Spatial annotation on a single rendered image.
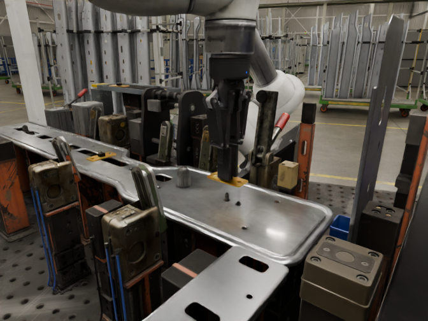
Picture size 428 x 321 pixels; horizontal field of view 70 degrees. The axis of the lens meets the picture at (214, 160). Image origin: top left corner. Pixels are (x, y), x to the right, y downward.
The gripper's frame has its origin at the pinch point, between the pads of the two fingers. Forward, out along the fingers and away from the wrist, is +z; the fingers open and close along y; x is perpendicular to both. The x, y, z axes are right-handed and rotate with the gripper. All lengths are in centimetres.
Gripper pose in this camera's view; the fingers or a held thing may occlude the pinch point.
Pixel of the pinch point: (227, 161)
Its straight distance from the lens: 63.0
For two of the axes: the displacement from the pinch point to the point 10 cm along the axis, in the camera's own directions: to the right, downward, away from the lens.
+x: 7.9, 2.1, -5.8
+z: 0.0, 9.4, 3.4
